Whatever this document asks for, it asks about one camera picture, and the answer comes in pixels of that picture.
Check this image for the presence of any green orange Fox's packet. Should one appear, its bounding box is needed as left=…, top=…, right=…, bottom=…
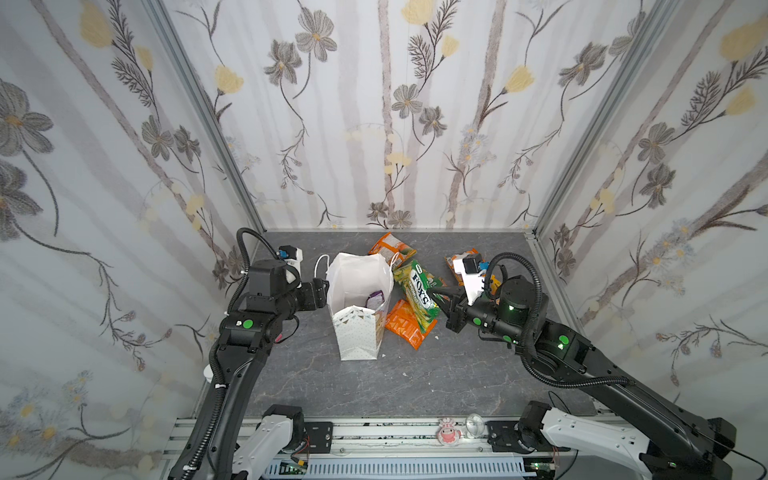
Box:
left=394, top=260, right=444, bottom=333

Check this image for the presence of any white cartoon paper bag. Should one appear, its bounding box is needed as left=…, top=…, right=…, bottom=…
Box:
left=315, top=253, right=394, bottom=361

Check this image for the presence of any orange chips packet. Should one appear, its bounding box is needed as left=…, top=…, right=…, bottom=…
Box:
left=385, top=299, right=437, bottom=350

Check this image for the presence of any purple Fox's berries packet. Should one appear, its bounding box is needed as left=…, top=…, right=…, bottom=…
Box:
left=365, top=290, right=386, bottom=310

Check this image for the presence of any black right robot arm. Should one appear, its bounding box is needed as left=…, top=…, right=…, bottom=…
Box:
left=426, top=252, right=738, bottom=479

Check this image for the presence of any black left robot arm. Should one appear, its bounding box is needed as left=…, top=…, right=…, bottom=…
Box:
left=168, top=227, right=329, bottom=479

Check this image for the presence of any yellow mango snack bag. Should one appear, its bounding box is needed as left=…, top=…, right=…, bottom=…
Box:
left=490, top=275, right=502, bottom=296

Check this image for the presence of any orange mango snack packet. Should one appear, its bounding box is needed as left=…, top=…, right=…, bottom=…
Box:
left=368, top=232, right=417, bottom=270

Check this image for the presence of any clear glass ornament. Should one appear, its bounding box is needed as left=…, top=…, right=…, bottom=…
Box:
left=465, top=413, right=485, bottom=439

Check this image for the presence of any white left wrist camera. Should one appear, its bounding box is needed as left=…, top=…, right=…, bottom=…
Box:
left=278, top=245, right=303, bottom=271

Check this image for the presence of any white vented cable duct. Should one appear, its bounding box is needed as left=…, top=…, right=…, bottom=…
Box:
left=262, top=457, right=537, bottom=479

